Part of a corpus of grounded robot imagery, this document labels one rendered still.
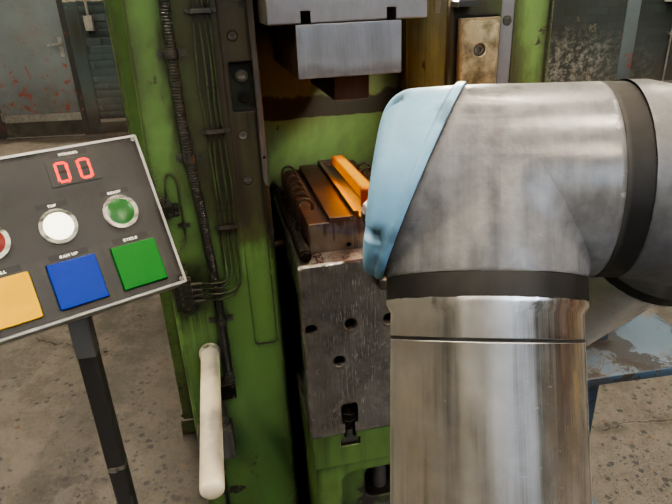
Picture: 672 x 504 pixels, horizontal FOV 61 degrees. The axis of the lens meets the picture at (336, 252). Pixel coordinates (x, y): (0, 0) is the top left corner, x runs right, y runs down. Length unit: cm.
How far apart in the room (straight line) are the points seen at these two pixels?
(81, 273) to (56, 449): 139
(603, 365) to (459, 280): 102
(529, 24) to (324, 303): 76
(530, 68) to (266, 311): 84
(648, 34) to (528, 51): 667
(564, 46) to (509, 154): 734
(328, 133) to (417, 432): 137
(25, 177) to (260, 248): 54
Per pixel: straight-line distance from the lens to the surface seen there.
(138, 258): 102
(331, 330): 123
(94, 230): 102
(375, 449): 146
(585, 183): 32
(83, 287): 100
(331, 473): 149
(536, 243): 30
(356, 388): 133
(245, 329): 143
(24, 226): 102
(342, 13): 111
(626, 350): 137
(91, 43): 746
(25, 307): 99
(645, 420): 236
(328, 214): 120
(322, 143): 163
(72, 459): 226
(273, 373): 151
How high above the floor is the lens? 141
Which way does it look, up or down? 24 degrees down
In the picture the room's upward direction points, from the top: 3 degrees counter-clockwise
